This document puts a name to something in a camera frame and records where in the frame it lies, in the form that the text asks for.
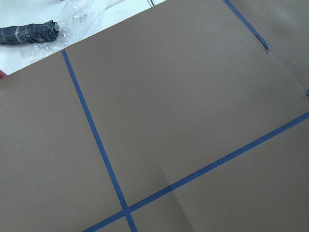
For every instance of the clear plastic wrap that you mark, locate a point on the clear plastic wrap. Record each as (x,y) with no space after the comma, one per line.
(78,20)

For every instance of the folded dark blue umbrella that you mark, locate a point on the folded dark blue umbrella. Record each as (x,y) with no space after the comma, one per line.
(28,34)

